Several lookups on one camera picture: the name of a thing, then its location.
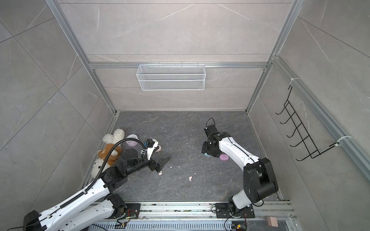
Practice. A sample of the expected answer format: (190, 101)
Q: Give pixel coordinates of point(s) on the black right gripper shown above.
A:
(204, 149)

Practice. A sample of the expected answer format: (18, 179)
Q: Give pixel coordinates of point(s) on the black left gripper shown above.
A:
(153, 166)

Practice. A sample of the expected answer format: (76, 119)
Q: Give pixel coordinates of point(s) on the pink earbud charging case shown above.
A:
(224, 157)

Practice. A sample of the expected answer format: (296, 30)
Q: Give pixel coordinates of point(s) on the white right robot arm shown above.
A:
(259, 180)

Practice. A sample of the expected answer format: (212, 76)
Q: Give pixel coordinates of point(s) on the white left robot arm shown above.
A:
(95, 202)

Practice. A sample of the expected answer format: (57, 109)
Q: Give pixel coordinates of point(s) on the pink alarm clock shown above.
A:
(132, 143)

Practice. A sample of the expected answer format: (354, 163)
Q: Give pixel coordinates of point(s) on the plush bunny brown hoodie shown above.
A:
(110, 140)

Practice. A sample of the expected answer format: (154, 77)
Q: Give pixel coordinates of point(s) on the slotted cable duct rail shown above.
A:
(200, 216)

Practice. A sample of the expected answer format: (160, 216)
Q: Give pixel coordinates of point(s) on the white wire mesh basket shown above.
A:
(156, 77)

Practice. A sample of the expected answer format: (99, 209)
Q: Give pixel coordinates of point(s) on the black wall hook rack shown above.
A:
(302, 131)

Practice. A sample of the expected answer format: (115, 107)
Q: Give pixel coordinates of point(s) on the pink block beside rail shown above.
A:
(271, 221)

